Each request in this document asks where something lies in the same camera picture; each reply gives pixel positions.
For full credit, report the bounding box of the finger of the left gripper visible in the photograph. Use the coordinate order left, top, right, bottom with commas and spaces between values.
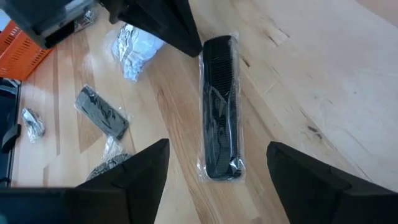
99, 0, 203, 58

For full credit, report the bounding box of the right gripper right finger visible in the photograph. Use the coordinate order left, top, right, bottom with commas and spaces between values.
266, 141, 398, 224

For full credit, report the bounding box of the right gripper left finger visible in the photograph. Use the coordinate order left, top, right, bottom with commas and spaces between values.
0, 139, 170, 224

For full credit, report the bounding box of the black round brush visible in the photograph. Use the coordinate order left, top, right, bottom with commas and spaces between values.
85, 135, 133, 182

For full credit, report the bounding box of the vanity pack swabs bag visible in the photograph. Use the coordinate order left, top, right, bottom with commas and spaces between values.
110, 23, 165, 82

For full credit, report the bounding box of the clear plastic packet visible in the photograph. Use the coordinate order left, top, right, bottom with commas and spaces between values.
20, 107, 47, 144

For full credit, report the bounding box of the orange plastic basket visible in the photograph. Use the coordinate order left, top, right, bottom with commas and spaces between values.
0, 20, 53, 82

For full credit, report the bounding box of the black slatted bin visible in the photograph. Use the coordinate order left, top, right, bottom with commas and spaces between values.
0, 77, 22, 189

